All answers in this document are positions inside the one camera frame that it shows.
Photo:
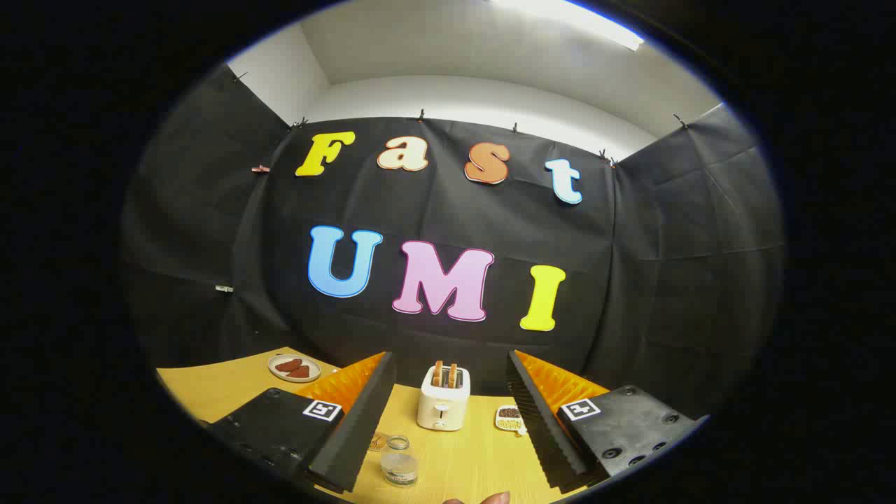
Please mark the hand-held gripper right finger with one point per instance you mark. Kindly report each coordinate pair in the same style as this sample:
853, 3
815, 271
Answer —
539, 427

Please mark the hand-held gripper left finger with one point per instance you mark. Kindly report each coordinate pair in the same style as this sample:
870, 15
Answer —
364, 427

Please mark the round wooden coaster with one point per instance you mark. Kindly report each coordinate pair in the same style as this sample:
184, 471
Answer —
378, 442

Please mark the clear plastic bottle green label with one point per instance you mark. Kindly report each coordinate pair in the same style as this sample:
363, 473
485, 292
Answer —
399, 465

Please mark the white divided dish with grains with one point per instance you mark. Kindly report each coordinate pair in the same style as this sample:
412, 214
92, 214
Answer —
509, 418

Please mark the wooden table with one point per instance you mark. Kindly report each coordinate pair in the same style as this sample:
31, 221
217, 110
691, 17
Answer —
476, 462

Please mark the white toaster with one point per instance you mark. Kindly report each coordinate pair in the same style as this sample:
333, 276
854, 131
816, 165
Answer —
442, 409

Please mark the red sausage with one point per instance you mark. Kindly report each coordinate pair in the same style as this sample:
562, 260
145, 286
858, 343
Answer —
301, 372
287, 365

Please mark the toast slice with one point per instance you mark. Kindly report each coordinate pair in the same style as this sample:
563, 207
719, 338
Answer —
437, 373
453, 375

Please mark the small cream plate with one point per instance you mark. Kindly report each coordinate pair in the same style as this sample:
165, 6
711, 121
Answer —
280, 374

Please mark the black backdrop cloth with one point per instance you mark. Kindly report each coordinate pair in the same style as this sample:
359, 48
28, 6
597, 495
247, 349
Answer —
630, 280

